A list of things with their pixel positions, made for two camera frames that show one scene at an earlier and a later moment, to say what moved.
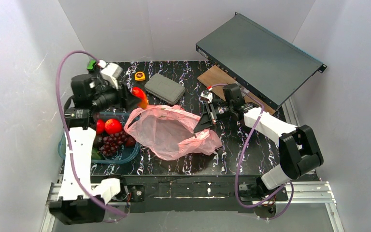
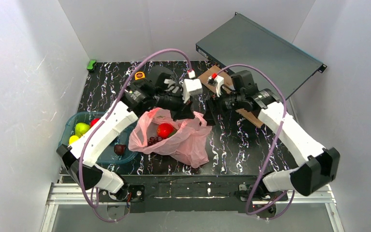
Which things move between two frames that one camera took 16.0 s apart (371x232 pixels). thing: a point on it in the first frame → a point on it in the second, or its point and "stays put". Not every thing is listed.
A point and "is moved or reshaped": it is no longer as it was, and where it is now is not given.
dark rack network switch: [271, 68] stays put
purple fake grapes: [111, 143] → [151, 140]
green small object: [90, 65] stays put
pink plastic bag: [169, 132] is moved or reshaped
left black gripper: [126, 97] → [179, 107]
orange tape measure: [139, 76] stays put
